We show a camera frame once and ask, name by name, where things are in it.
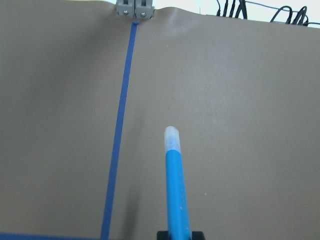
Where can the blue highlighter pen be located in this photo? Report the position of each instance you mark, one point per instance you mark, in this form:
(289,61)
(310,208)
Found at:
(177,204)

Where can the brown paper table mat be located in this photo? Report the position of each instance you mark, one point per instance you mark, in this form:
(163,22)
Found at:
(81,148)

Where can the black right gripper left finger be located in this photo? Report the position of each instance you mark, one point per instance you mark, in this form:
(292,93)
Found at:
(162,235)

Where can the grey aluminium frame bracket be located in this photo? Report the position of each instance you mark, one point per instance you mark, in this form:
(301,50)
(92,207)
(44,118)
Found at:
(140,9)

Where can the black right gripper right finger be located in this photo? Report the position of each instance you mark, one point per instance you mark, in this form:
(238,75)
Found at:
(197,235)

